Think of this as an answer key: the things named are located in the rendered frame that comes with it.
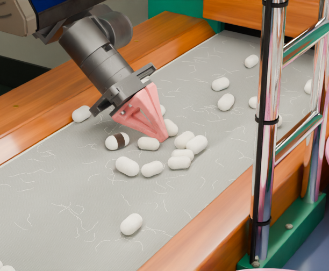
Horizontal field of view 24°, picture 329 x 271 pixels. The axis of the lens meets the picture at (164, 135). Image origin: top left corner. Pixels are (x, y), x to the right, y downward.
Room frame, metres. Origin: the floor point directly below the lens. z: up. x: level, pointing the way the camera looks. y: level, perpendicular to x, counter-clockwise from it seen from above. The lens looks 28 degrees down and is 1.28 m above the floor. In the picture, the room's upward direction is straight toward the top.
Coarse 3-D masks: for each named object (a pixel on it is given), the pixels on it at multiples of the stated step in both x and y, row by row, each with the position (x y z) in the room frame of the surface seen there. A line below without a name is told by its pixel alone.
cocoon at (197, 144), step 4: (196, 136) 0.96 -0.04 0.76; (200, 136) 0.96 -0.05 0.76; (192, 140) 0.95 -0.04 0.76; (196, 140) 0.95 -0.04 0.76; (200, 140) 0.95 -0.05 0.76; (204, 140) 0.96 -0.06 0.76; (188, 144) 0.95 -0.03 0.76; (192, 144) 0.94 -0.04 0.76; (196, 144) 0.94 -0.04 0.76; (200, 144) 0.95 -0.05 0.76; (204, 144) 0.95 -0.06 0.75; (188, 148) 0.94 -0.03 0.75; (192, 148) 0.94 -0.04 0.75; (196, 148) 0.94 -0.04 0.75; (200, 148) 0.94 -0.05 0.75; (196, 152) 0.94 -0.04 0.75
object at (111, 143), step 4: (120, 132) 0.98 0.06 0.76; (112, 136) 0.96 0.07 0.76; (124, 136) 0.97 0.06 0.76; (108, 140) 0.96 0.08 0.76; (112, 140) 0.95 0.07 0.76; (116, 140) 0.96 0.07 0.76; (128, 140) 0.97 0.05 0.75; (108, 144) 0.95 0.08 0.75; (112, 144) 0.95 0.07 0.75; (116, 144) 0.95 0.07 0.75; (108, 148) 0.96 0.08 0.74; (112, 148) 0.95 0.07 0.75; (116, 148) 0.96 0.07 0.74
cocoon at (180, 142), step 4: (184, 132) 0.98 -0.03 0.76; (188, 132) 0.97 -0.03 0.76; (180, 136) 0.96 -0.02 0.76; (184, 136) 0.96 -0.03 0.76; (188, 136) 0.97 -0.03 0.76; (192, 136) 0.97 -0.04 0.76; (176, 140) 0.96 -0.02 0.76; (180, 140) 0.96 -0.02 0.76; (184, 140) 0.96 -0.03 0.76; (188, 140) 0.96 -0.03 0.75; (176, 144) 0.96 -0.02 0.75; (180, 144) 0.95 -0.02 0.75; (184, 144) 0.95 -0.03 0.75; (180, 148) 0.95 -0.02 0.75; (184, 148) 0.96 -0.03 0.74
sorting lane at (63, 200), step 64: (192, 64) 1.26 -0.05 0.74; (256, 64) 1.26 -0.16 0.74; (64, 128) 1.02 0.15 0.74; (128, 128) 1.03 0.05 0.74; (192, 128) 1.03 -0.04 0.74; (0, 192) 0.85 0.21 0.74; (64, 192) 0.85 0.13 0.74; (128, 192) 0.85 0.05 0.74; (192, 192) 0.85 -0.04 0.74; (0, 256) 0.71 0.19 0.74; (64, 256) 0.71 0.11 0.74; (128, 256) 0.71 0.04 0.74
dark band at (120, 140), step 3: (114, 135) 0.96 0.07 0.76; (117, 135) 0.96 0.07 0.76; (120, 135) 0.97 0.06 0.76; (117, 138) 0.96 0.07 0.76; (120, 138) 0.96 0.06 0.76; (123, 138) 0.96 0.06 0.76; (117, 141) 0.96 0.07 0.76; (120, 141) 0.96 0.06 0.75; (123, 141) 0.96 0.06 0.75; (120, 144) 0.96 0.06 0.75; (123, 144) 0.96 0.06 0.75; (120, 147) 0.96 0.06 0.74
